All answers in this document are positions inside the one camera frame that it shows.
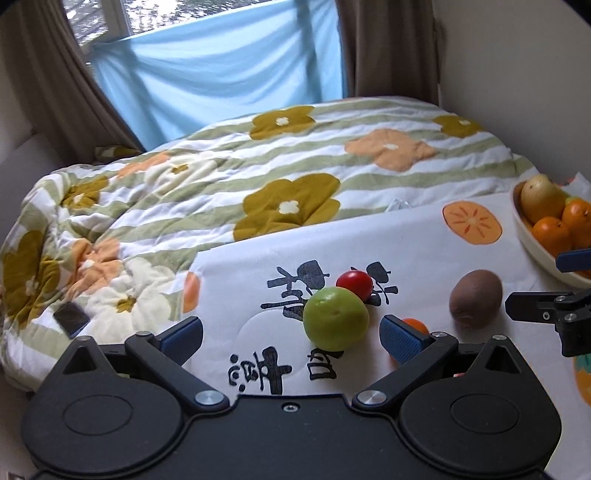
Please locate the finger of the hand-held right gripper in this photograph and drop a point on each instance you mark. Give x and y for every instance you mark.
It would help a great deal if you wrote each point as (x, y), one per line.
(575, 261)
(531, 307)

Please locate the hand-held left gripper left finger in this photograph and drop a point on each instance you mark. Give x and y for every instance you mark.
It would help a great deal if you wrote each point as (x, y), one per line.
(184, 338)

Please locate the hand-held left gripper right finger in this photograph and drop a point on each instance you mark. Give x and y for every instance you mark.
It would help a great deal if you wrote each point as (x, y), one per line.
(400, 344)

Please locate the small mandarin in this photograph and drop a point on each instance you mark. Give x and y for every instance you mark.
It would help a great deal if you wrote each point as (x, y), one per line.
(415, 325)

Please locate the medium orange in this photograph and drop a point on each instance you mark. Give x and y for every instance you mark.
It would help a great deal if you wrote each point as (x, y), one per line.
(550, 235)

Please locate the cream bowl with duck print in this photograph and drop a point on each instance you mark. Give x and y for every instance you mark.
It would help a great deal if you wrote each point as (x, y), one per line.
(535, 251)

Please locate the large orange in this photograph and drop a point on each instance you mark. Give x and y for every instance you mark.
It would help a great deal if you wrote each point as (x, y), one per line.
(578, 217)

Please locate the brown kiwi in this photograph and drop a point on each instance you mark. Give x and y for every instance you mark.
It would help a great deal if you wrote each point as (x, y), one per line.
(475, 299)

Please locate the green apple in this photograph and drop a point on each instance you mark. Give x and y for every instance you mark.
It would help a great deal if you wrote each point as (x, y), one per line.
(336, 318)

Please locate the large yellow apple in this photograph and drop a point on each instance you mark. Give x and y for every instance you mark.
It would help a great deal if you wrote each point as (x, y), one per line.
(542, 198)

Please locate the red cherry tomato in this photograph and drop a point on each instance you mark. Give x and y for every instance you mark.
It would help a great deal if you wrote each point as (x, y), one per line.
(354, 284)

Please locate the white persimmon print tablecloth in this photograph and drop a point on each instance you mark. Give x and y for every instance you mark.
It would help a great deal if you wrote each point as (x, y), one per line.
(415, 249)

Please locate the black smartphone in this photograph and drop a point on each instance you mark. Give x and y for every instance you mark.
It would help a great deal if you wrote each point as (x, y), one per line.
(71, 319)

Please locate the floral striped quilt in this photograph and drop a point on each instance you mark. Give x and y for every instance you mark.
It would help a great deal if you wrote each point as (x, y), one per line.
(194, 184)

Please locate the floral pillow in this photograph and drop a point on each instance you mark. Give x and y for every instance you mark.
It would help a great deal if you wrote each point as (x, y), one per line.
(115, 152)

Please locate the grey headboard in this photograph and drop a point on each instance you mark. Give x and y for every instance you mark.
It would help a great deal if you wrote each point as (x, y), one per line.
(27, 175)

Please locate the light blue cloth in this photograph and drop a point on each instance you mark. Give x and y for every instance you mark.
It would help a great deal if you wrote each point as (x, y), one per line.
(217, 78)

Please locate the brown curtain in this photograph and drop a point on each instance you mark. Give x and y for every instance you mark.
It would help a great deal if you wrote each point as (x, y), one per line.
(388, 46)
(51, 83)

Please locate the white frame window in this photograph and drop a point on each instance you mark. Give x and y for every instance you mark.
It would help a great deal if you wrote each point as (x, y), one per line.
(101, 18)

